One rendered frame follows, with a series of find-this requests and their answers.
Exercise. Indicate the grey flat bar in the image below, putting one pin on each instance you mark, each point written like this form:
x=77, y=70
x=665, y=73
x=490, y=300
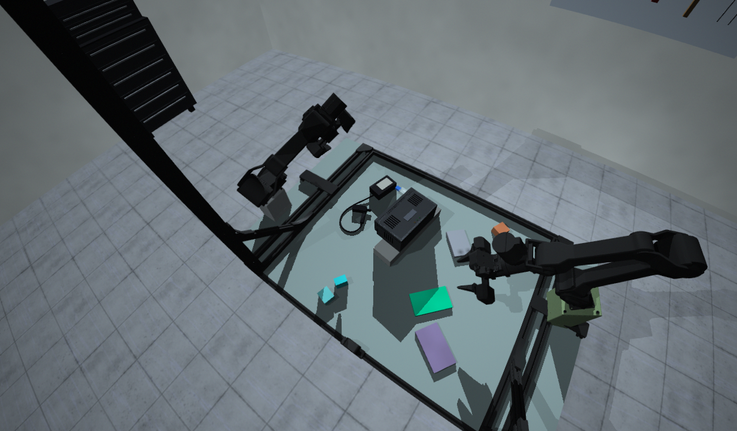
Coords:
x=458, y=242

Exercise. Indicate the flat green rectangular block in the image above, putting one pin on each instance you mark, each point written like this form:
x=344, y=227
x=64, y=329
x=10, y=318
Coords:
x=429, y=301

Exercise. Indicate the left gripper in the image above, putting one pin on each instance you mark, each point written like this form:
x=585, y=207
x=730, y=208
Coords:
x=318, y=148

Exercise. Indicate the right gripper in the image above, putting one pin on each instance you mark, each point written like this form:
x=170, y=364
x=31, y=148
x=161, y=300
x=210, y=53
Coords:
x=483, y=291

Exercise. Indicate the purple rectangular block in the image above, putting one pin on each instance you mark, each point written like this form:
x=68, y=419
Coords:
x=435, y=347

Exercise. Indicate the cyan cube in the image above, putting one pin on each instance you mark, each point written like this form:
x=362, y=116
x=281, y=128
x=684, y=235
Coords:
x=341, y=281

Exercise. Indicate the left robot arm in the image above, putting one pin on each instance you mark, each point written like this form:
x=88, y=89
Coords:
x=317, y=121

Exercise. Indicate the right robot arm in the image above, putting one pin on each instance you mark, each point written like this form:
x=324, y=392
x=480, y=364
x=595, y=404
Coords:
x=678, y=255

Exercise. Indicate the orange-brown rectangular block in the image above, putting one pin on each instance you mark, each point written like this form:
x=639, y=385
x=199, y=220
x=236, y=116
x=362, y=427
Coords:
x=499, y=229

